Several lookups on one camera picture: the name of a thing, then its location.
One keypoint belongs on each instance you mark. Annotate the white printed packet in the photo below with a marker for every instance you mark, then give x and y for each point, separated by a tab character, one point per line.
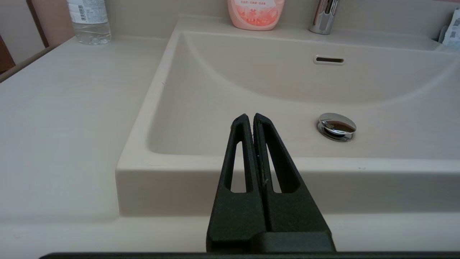
453	30

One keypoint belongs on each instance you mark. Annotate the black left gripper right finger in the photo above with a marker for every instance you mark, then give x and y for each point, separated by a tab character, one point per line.
294	219

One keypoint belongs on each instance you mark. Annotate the chrome drain stopper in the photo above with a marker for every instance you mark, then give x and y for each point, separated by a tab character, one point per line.
336	126

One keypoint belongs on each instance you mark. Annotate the chrome faucet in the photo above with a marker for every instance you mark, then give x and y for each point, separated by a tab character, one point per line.
323	21

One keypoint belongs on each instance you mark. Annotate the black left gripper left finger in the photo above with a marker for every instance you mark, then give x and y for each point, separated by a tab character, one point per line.
235	216

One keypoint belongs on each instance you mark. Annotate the pink soap pump bottle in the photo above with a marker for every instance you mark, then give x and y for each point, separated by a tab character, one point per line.
255	14

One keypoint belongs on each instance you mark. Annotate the clear water bottle white label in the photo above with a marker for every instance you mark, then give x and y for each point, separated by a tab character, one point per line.
90	21

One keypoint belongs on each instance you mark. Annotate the beige sink basin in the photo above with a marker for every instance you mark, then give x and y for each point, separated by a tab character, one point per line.
251	90

